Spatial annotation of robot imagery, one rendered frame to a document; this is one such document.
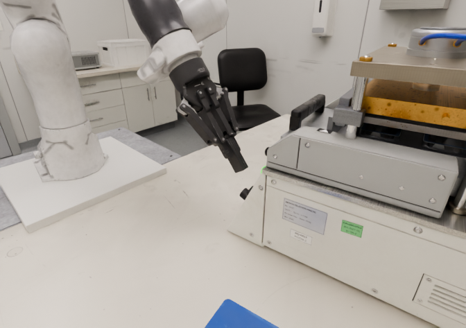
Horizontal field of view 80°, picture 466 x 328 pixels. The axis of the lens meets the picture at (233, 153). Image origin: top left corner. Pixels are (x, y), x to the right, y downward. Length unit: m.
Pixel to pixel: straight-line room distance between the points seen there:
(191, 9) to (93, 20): 2.77
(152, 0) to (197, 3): 0.10
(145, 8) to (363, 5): 1.67
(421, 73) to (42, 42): 0.66
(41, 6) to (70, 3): 2.49
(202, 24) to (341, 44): 1.57
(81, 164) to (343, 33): 1.78
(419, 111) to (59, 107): 0.74
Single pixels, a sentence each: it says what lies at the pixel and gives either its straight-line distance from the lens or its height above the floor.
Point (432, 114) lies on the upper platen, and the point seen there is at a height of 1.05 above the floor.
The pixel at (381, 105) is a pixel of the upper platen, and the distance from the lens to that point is 0.46.
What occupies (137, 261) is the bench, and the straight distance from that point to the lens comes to 0.59.
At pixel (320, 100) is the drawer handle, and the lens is 0.62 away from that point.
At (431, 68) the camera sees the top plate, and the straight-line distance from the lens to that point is 0.41.
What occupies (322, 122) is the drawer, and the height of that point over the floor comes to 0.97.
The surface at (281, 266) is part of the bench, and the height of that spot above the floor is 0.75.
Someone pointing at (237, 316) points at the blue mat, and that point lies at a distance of 0.49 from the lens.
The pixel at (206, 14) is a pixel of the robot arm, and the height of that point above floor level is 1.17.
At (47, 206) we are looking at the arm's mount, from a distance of 0.78.
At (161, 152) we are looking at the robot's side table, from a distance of 0.98.
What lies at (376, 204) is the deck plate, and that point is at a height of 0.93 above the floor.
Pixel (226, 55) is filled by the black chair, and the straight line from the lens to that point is 2.27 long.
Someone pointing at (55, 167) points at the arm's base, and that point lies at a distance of 0.87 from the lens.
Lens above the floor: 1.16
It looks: 26 degrees down
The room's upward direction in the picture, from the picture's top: straight up
